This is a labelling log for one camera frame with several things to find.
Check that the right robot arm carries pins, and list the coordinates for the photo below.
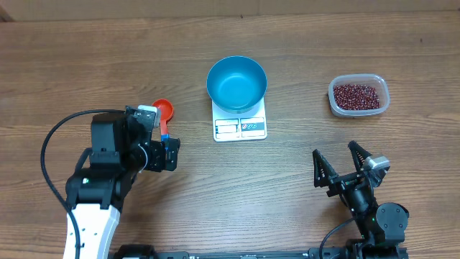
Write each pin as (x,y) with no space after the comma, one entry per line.
(381,226)

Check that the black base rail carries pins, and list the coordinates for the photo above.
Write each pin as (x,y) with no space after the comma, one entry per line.
(148,251)

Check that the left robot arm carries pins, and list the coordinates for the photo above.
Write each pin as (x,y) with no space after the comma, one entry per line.
(122,147)

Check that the white digital kitchen scale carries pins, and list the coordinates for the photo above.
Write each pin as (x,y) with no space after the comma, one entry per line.
(232,127)

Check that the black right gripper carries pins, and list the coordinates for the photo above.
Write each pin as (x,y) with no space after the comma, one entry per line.
(341,180)

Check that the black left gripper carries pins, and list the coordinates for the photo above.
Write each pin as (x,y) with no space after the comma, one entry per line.
(158,164)

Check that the blue plastic bowl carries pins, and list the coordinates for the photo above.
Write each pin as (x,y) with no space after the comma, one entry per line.
(236,83)

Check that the clear plastic food container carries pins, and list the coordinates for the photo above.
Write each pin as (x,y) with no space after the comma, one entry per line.
(361,79)

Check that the red measuring scoop blue handle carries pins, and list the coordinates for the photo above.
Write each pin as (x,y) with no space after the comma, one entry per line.
(166,109)

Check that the red beans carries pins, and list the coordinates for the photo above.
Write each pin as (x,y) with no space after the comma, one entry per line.
(356,97)

